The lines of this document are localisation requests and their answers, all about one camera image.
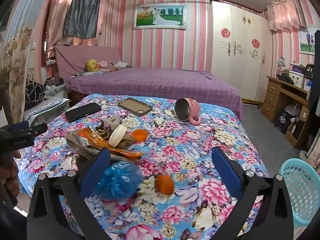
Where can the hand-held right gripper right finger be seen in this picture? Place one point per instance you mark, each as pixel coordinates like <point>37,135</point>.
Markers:
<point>225,172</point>

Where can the orange snack wrapper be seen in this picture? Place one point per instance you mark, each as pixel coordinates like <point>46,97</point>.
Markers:
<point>95,137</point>

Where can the dotted bedside cloth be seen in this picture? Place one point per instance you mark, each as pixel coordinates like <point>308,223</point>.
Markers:
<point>45,106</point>

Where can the person's left hand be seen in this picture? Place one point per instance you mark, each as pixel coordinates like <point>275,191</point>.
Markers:
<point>11,177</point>

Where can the grey curtain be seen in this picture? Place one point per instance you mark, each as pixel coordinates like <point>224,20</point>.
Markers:
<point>82,10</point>

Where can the white storage box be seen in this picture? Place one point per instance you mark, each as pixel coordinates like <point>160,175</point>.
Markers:
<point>297,78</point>

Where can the pink headboard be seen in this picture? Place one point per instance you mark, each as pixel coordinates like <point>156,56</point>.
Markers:
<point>75,57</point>

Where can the orange bottle cap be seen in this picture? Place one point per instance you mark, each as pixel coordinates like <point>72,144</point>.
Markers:
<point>139,135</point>

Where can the beige cloth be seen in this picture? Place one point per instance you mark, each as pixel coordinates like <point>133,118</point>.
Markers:
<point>121,64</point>

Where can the pink mug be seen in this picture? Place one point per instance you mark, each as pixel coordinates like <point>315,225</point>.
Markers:
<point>192,108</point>

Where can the floral blanket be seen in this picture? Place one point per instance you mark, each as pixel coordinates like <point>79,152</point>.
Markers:
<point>187,142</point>

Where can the pink eyelet curtain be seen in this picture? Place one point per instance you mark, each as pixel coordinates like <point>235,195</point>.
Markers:
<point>285,15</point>

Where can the brown cloth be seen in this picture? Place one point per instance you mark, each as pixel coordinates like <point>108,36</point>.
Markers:
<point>75,140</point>

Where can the black printed box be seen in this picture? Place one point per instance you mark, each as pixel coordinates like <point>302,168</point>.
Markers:
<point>282,121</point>

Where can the tangerine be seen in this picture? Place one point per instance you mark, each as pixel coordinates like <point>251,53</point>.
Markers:
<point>164,184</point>

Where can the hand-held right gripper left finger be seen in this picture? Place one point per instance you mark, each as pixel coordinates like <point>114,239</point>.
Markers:
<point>96,172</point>

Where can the dark hanging clothes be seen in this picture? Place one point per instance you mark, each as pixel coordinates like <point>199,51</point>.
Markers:
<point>315,85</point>

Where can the blue plastic bag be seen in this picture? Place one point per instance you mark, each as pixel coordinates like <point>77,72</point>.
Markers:
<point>120,180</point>

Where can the wooden desk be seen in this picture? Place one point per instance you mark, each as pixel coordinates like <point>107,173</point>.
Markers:
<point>275,92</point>

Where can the black cap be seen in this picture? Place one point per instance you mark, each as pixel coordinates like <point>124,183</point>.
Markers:
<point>309,70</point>

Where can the framed wedding photo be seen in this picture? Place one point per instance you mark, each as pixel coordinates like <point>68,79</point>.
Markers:
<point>160,15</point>

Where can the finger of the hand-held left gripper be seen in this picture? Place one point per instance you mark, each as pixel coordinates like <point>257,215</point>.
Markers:
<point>38,129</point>
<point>18,127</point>

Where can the teal plastic basket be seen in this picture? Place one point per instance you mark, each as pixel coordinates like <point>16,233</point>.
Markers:
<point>302,192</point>

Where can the black patterned bag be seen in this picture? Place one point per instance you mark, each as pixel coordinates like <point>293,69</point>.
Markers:
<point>33,92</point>

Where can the desk lamp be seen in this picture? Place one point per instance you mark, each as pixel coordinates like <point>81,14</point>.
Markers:
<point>281,63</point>

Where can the white round container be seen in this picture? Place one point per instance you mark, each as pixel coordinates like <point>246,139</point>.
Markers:
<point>117,136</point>

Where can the floral door curtain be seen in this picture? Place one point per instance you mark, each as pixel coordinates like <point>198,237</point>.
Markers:
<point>17,67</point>

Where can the person's dark clothing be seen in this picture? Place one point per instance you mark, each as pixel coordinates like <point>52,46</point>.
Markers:
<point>12,222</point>

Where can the red round sticker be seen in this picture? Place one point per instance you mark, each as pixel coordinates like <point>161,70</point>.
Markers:
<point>255,43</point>
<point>225,32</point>

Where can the yellow duck plush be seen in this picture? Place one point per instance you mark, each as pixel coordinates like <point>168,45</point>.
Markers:
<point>92,65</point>

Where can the floral fabric panel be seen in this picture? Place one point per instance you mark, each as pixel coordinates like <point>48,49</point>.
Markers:
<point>314,155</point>

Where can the white fan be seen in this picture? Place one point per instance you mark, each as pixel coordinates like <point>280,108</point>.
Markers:
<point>292,110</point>

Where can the white wardrobe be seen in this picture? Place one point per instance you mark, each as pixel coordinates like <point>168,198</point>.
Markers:
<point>240,67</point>

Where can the small framed couple photo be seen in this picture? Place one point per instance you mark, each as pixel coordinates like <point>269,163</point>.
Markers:
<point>308,40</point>

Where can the grey sock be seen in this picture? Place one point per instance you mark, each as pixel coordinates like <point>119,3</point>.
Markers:
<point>111,122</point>

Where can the black phone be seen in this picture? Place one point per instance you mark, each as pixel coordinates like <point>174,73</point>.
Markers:
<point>82,112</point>

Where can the pink satin curtain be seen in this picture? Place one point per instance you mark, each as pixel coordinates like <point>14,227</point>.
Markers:
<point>56,17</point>

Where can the pink plush toy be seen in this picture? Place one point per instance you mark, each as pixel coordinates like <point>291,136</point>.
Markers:
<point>103,64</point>

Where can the purple dotted bed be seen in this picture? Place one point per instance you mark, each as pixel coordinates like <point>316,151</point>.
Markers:
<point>150,82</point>

